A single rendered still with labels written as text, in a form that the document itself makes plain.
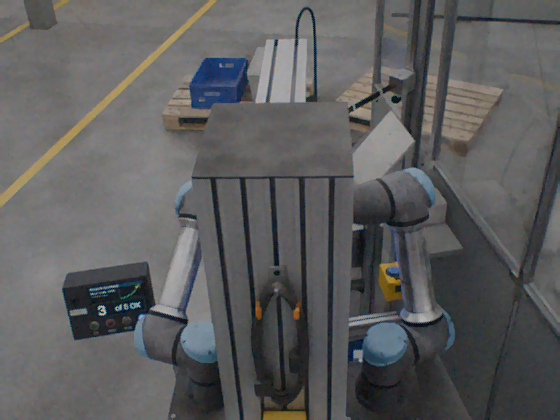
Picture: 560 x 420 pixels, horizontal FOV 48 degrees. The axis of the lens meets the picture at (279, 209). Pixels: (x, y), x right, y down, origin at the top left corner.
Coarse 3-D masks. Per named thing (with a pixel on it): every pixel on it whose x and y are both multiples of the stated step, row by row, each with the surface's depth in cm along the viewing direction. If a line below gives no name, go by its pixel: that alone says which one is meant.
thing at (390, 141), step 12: (384, 120) 253; (396, 120) 246; (372, 132) 256; (384, 132) 250; (396, 132) 243; (372, 144) 253; (384, 144) 246; (396, 144) 240; (408, 144) 234; (360, 156) 256; (372, 156) 249; (384, 156) 243; (396, 156) 236; (360, 168) 252; (372, 168) 246; (384, 168) 239; (360, 180) 249
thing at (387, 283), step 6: (384, 264) 221; (390, 264) 221; (396, 264) 221; (384, 270) 218; (384, 276) 217; (390, 276) 215; (378, 282) 225; (384, 282) 218; (390, 282) 213; (396, 282) 214; (384, 288) 219; (390, 288) 215; (384, 294) 220; (390, 294) 216; (396, 294) 217; (402, 294) 218
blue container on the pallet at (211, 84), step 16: (208, 64) 566; (224, 64) 565; (240, 64) 562; (192, 80) 525; (208, 80) 572; (224, 80) 570; (240, 80) 533; (192, 96) 522; (208, 96) 520; (224, 96) 518; (240, 96) 536
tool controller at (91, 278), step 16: (80, 272) 199; (96, 272) 198; (112, 272) 197; (128, 272) 196; (144, 272) 195; (64, 288) 190; (80, 288) 191; (96, 288) 192; (112, 288) 193; (128, 288) 194; (144, 288) 195; (80, 304) 193; (112, 304) 195; (128, 304) 196; (144, 304) 197; (80, 320) 195; (96, 320) 196; (80, 336) 197; (96, 336) 198
